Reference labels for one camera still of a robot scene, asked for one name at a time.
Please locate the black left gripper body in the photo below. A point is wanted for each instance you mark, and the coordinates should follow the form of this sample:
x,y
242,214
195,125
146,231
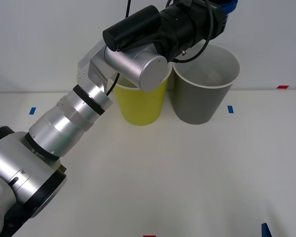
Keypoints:
x,y
209,17

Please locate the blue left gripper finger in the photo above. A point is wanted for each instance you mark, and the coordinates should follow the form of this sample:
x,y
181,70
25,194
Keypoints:
x,y
231,7

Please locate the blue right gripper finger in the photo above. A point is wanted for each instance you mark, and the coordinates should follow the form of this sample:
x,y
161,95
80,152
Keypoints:
x,y
266,230

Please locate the silver and black left arm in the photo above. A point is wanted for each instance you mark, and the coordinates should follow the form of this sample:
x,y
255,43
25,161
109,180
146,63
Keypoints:
x,y
56,133

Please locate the grey plastic bin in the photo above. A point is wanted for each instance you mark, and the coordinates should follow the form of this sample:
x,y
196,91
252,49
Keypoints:
x,y
199,103

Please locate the yellow-green plastic bin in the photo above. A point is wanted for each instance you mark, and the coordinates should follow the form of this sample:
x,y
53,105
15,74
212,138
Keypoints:
x,y
140,106

